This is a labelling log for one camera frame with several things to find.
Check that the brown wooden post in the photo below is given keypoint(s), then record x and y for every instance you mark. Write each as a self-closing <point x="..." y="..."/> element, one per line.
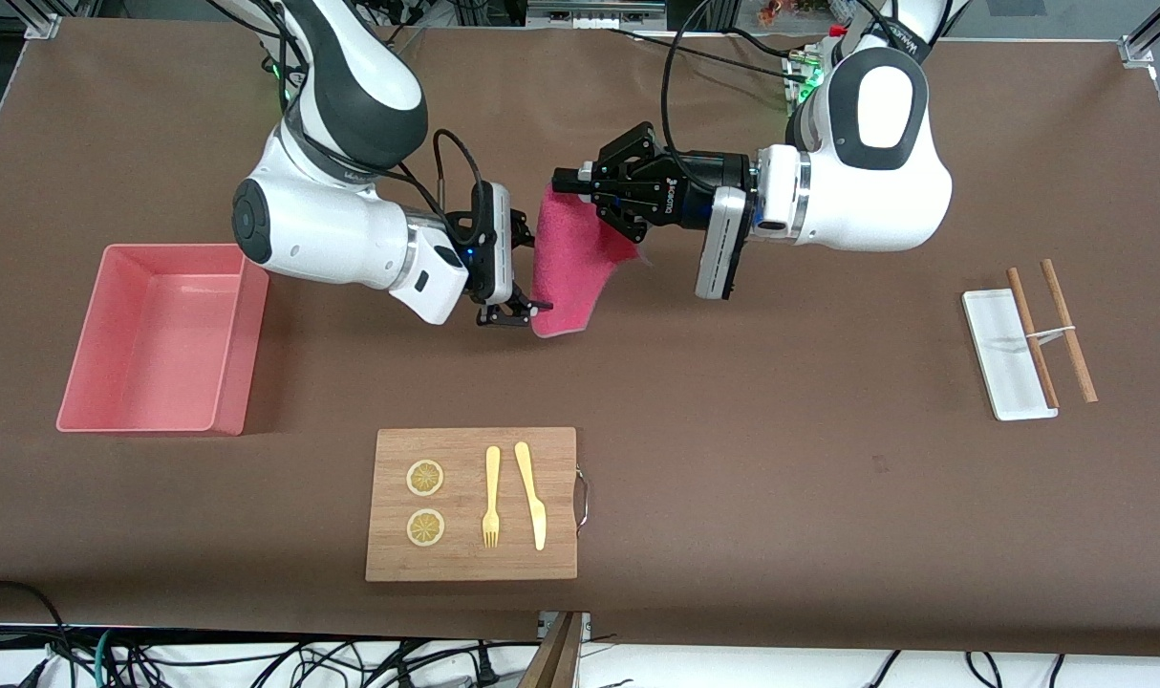
<point x="553" y="659"/>

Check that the white rectangular tray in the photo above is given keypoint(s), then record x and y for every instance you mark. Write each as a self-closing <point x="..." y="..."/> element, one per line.
<point x="996" y="354"/>

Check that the toy lemon slice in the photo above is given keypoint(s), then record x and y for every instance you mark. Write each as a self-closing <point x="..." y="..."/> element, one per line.
<point x="425" y="527"/>
<point x="425" y="478"/>

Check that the aluminium frame rail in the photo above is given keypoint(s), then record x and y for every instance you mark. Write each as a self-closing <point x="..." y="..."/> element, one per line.
<point x="594" y="11"/>

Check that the yellow plastic fork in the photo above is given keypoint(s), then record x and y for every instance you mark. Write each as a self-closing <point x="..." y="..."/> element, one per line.
<point x="492" y="478"/>

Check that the red and grey cloth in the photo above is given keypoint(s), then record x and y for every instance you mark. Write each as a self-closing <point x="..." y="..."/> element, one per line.
<point x="566" y="258"/>

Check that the pink plastic bin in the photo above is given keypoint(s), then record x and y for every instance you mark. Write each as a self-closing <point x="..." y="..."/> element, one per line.
<point x="160" y="354"/>

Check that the black power plug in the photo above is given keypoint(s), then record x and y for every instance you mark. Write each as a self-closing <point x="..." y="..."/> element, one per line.
<point x="485" y="672"/>

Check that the white band around sticks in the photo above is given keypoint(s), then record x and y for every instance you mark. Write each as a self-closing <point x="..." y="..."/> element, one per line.
<point x="1053" y="333"/>

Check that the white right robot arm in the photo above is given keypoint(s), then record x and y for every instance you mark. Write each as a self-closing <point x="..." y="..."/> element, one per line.
<point x="312" y="229"/>

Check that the metal table corner bracket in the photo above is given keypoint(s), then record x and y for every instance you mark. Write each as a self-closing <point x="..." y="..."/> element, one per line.
<point x="1136" y="48"/>

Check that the wooden cutting board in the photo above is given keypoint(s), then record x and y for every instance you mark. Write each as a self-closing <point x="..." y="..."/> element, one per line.
<point x="470" y="564"/>

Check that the yellow plastic knife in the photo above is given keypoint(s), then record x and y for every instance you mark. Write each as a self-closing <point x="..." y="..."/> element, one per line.
<point x="532" y="492"/>

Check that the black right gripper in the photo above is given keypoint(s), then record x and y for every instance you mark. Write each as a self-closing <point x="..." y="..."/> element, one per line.
<point x="519" y="232"/>

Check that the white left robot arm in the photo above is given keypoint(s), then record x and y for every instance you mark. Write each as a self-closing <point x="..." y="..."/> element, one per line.
<point x="867" y="191"/>

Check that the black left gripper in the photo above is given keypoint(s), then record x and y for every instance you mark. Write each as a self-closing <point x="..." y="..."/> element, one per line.
<point x="702" y="179"/>

